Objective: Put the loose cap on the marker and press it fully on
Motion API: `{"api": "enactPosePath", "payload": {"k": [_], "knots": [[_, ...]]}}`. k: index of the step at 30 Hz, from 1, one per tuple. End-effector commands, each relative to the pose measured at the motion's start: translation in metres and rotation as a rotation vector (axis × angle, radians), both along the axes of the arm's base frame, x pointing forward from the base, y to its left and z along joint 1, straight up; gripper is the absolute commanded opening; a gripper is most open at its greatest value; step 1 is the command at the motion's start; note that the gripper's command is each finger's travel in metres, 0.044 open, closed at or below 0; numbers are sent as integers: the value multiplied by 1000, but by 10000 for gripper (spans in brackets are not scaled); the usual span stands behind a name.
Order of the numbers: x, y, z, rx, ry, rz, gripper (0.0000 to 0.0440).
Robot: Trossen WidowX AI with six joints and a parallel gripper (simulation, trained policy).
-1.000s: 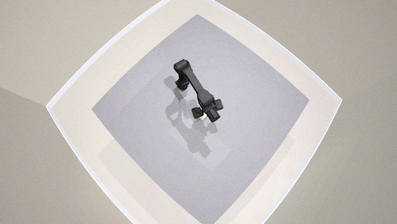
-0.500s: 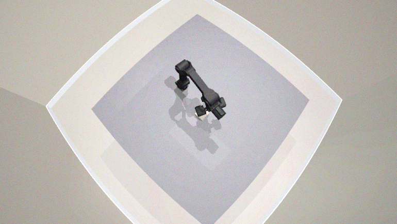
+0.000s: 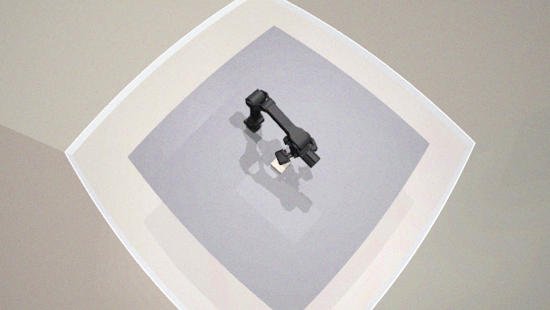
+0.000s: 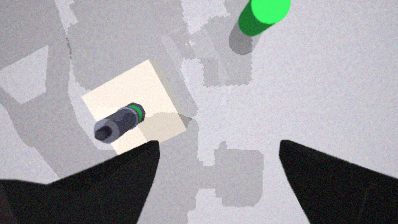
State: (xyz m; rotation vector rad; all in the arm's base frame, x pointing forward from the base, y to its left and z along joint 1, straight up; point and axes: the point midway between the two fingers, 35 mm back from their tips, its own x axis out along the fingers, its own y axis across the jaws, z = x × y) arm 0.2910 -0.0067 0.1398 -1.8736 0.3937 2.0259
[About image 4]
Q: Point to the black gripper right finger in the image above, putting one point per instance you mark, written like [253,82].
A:
[332,190]

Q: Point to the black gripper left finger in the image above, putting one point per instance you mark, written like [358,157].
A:
[113,192]

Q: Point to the cream square block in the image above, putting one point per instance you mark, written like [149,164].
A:
[147,86]

